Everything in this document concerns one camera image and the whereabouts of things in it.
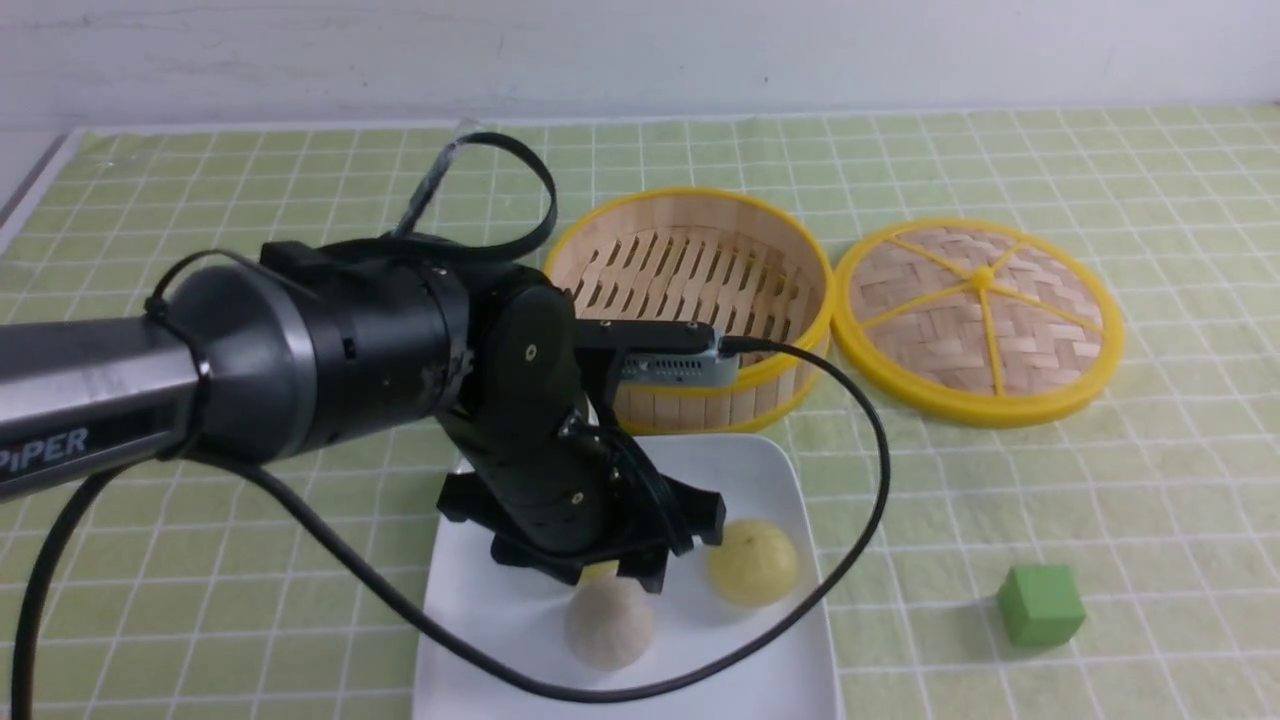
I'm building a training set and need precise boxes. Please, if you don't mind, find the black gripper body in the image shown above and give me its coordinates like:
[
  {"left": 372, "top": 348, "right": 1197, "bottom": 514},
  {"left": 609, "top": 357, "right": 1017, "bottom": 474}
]
[{"left": 438, "top": 270, "right": 727, "bottom": 593}]

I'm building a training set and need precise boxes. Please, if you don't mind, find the grey-brown steamed bun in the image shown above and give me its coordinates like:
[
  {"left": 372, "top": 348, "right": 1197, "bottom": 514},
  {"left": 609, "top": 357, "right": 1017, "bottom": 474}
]
[{"left": 564, "top": 577, "right": 657, "bottom": 673}]

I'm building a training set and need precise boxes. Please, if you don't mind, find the yellow steamed bun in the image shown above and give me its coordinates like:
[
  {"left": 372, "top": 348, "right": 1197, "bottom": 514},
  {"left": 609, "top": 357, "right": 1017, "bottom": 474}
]
[
  {"left": 579, "top": 560, "right": 620, "bottom": 585},
  {"left": 707, "top": 518, "right": 799, "bottom": 609}
]

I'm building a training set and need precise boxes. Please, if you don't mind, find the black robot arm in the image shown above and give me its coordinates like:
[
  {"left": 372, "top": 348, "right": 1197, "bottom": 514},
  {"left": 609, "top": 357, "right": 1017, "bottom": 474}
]
[{"left": 1, "top": 243, "right": 726, "bottom": 593}]

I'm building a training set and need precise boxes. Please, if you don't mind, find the white square plate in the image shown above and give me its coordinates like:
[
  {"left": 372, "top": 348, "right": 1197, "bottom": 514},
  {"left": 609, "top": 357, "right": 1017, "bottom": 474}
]
[{"left": 412, "top": 432, "right": 844, "bottom": 720}]

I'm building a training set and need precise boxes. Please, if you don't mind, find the bamboo steamer basket yellow rim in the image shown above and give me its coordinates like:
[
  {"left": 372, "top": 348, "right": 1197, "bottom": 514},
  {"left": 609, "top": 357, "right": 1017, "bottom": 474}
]
[{"left": 543, "top": 188, "right": 835, "bottom": 436}]

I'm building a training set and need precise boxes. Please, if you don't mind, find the green checkered tablecloth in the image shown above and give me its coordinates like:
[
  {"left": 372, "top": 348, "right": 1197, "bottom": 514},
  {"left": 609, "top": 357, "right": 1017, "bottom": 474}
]
[{"left": 1, "top": 105, "right": 1277, "bottom": 719}]

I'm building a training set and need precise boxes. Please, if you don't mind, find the woven bamboo steamer lid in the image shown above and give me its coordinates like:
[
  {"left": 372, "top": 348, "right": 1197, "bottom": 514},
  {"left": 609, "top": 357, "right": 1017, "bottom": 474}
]
[{"left": 832, "top": 218, "right": 1125, "bottom": 428}]

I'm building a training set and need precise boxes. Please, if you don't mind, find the green cube block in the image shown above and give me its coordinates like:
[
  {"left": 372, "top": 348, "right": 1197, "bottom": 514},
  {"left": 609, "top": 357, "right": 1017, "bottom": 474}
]
[{"left": 996, "top": 564, "right": 1087, "bottom": 648}]

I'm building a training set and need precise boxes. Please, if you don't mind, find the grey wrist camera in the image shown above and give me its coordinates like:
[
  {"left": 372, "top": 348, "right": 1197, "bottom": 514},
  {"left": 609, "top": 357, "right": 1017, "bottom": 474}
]
[{"left": 591, "top": 320, "right": 740, "bottom": 388}]

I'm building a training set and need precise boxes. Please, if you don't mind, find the black cable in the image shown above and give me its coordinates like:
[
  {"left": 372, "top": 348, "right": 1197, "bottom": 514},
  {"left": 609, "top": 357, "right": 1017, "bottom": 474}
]
[{"left": 10, "top": 132, "right": 891, "bottom": 720}]

